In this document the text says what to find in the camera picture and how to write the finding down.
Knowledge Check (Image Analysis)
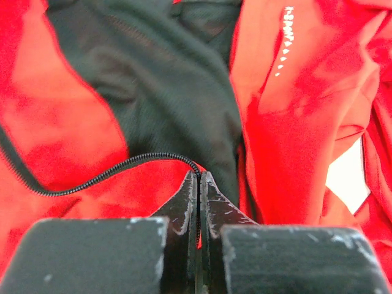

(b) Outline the red jacket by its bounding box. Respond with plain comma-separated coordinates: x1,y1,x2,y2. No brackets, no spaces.
1,1,391,278

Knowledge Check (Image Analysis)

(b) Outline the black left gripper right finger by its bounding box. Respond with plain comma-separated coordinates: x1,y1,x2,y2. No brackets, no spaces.
200,172,391,293

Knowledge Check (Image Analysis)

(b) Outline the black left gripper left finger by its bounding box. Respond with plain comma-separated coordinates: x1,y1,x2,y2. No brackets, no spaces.
1,172,197,293

